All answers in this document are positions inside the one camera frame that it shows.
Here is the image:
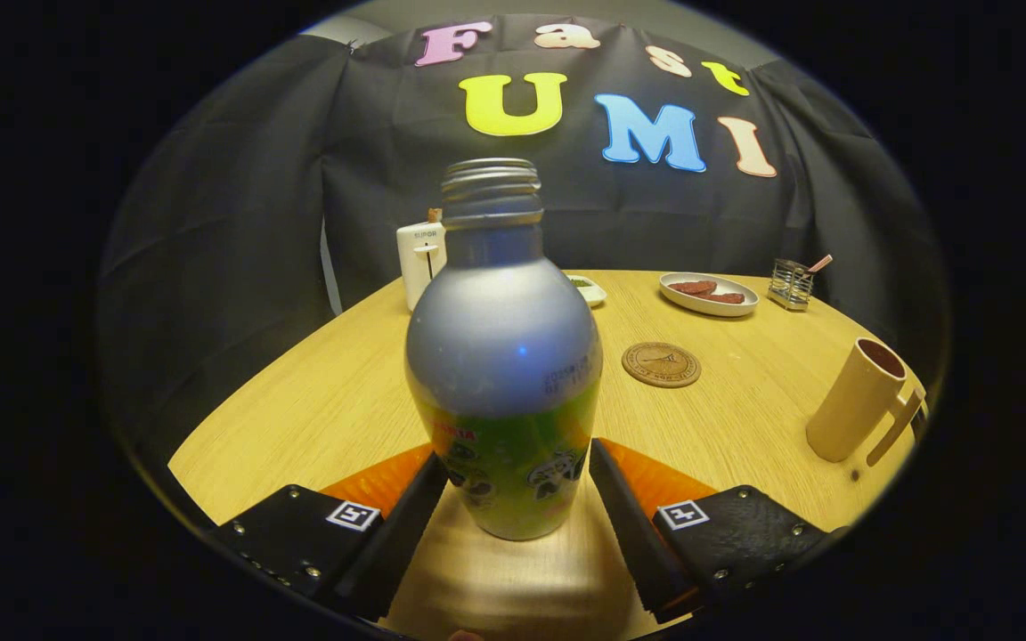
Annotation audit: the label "white divided bean dish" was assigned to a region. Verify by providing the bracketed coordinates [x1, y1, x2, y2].
[566, 275, 607, 309]

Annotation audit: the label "wire mesh holder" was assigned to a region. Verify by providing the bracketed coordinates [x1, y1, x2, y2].
[767, 259, 815, 312]

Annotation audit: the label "white toaster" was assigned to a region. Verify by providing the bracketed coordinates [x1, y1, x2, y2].
[395, 221, 448, 312]

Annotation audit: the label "white oval plate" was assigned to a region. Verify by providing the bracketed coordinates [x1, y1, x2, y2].
[659, 272, 760, 318]

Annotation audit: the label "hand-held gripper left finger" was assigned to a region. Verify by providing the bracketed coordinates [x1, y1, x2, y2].
[210, 445, 450, 622]

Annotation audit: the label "round brown coaster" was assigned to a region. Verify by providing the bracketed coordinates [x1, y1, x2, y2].
[622, 342, 703, 389]

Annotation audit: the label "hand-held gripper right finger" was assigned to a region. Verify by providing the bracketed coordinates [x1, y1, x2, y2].
[589, 438, 848, 624]

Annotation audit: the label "beige cup with handle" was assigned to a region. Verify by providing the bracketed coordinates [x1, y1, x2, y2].
[805, 337, 928, 467]

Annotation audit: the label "wooden table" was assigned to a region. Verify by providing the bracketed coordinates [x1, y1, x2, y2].
[167, 270, 928, 641]

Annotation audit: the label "silver green juice bottle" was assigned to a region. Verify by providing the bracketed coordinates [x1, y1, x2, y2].
[404, 158, 604, 542]

